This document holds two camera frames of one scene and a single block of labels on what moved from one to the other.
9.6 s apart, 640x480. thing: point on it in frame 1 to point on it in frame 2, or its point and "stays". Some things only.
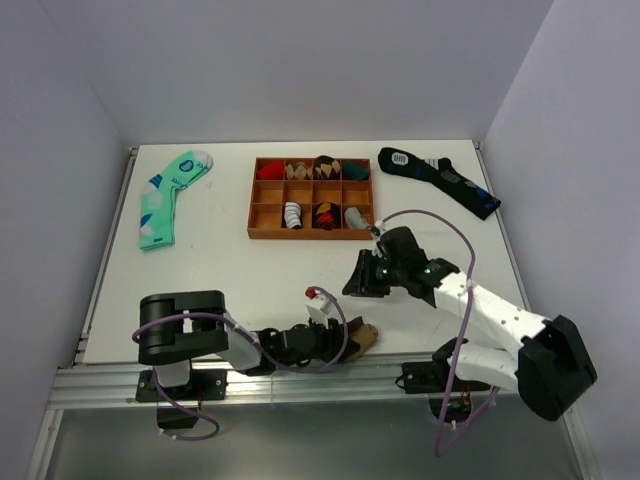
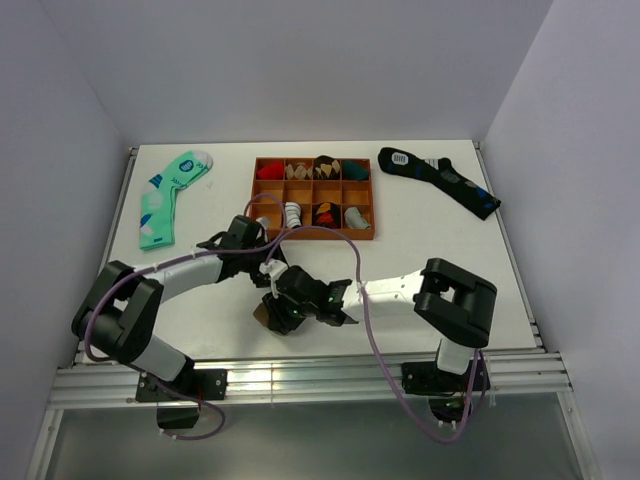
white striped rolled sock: (293, 215) stays
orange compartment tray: (311, 198) stays
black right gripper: (361, 282) to (280, 322)
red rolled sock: (272, 171) stays
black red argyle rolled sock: (326, 216) stays
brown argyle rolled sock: (326, 168) stays
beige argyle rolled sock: (300, 172) stays
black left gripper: (331, 337) to (258, 280)
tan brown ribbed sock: (364, 334) to (261, 314)
